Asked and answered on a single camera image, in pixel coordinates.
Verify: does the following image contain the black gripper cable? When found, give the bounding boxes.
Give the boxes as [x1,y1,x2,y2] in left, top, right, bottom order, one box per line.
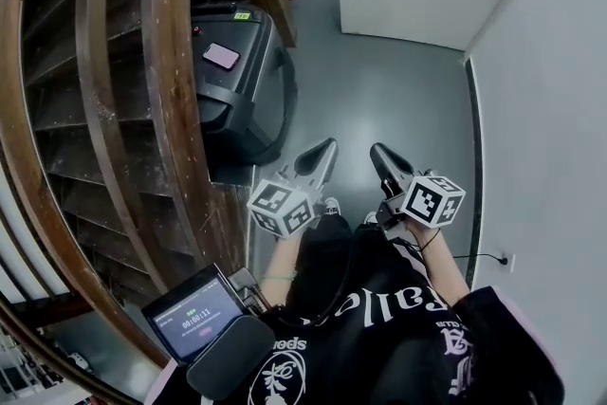
[303,222,361,328]

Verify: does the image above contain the curved wooden handrail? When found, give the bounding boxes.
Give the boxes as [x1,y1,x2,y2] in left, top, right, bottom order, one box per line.
[0,0,172,405]

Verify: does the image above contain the white wire rack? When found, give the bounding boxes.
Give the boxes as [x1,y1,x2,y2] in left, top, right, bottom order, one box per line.
[0,326,65,405]

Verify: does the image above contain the large black wheeled case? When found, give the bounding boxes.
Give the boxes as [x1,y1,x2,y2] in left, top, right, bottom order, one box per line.
[189,1,300,167]

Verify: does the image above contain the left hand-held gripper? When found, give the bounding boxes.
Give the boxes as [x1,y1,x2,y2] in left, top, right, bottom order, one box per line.
[246,138,340,238]

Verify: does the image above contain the black power cord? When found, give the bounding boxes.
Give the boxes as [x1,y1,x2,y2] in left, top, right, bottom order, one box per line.
[453,252,507,263]

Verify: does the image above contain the person's right forearm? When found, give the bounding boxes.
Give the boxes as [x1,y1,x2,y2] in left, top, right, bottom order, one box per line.
[406,222,475,317]

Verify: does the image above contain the dark wooden staircase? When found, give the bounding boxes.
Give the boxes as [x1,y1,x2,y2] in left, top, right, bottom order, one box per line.
[0,0,299,328]

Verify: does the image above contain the black skirting board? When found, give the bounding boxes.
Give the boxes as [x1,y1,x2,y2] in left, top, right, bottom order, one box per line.
[463,57,486,290]

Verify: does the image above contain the black printed shirt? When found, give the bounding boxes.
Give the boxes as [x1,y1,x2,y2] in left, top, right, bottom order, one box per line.
[144,215,566,405]

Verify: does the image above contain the black chest mount pad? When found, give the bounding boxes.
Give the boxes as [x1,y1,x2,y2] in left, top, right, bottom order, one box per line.
[186,315,277,400]

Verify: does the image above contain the chest-mounted screen device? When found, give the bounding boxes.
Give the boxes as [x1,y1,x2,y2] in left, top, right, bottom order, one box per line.
[140,264,248,365]

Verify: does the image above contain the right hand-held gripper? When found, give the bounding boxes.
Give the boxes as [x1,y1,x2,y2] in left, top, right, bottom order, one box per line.
[369,142,468,244]

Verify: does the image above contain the smartphone with pink screen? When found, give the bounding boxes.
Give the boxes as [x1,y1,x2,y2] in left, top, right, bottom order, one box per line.
[201,42,242,72]

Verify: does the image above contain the person's left forearm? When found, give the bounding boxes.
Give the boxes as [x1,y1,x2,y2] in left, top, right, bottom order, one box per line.
[262,230,305,310]

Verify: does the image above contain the person's black trousers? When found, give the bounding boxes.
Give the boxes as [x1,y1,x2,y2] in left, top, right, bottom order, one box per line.
[291,212,380,314]

